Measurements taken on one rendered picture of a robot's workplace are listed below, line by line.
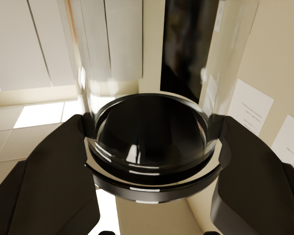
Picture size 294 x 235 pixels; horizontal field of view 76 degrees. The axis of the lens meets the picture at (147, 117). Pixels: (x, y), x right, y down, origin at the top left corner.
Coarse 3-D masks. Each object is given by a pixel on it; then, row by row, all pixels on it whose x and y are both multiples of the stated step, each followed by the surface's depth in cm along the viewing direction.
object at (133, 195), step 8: (96, 176) 10; (216, 176) 11; (104, 184) 10; (200, 184) 10; (208, 184) 11; (112, 192) 10; (120, 192) 10; (128, 192) 10; (136, 192) 10; (144, 192) 9; (160, 192) 9; (168, 192) 9; (176, 192) 10; (184, 192) 10; (192, 192) 10; (144, 200) 10; (152, 200) 10; (160, 200) 10
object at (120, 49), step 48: (96, 0) 6; (144, 0) 6; (192, 0) 6; (240, 0) 6; (96, 48) 7; (144, 48) 6; (192, 48) 6; (240, 48) 8; (96, 96) 8; (144, 96) 7; (192, 96) 8; (96, 144) 10; (144, 144) 9; (192, 144) 9
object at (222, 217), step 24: (240, 144) 9; (264, 144) 9; (240, 168) 8; (264, 168) 8; (216, 192) 7; (240, 192) 7; (264, 192) 7; (288, 192) 7; (216, 216) 7; (240, 216) 6; (264, 216) 6; (288, 216) 6
